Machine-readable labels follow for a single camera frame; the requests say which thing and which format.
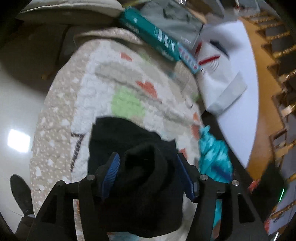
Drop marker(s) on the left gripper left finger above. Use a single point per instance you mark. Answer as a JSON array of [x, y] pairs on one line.
[[55, 219]]

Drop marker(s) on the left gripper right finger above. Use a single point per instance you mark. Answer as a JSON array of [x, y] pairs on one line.
[[239, 219]]

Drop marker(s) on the black pants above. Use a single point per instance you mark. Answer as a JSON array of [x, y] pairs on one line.
[[146, 198]]

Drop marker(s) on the black shoe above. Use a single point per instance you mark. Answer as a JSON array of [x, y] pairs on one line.
[[22, 195]]

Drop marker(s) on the turquoise fleece blanket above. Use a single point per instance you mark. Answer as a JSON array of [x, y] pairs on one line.
[[214, 157]]

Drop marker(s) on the white paper bag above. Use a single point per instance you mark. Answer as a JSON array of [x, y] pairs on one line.
[[218, 84]]

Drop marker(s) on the quilted patterned bed cover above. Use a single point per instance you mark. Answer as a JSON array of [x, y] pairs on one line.
[[112, 74]]

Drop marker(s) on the light blue patterned box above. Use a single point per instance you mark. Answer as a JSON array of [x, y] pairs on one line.
[[188, 59]]

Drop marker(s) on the wooden staircase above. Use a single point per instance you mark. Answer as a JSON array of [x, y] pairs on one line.
[[273, 46]]

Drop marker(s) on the grey tote bag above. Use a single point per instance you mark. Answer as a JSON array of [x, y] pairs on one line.
[[174, 20]]

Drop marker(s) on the teal tissue pack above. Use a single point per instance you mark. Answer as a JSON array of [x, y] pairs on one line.
[[154, 36]]

